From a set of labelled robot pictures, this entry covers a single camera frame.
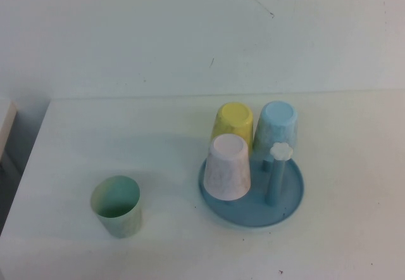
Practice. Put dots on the green marbled plastic cup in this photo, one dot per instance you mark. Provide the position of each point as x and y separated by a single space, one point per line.
120 223

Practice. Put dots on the yellow plastic cup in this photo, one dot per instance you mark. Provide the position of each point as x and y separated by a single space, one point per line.
234 115

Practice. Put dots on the white marbled plastic cup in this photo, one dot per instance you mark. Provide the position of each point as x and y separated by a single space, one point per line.
226 166

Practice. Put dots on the light blue plastic cup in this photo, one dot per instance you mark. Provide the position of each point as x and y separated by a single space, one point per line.
280 115

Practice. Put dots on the blue round cup stand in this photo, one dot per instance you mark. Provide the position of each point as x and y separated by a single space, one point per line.
253 213

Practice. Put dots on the white side table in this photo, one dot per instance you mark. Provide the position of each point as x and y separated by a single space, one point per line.
6 118

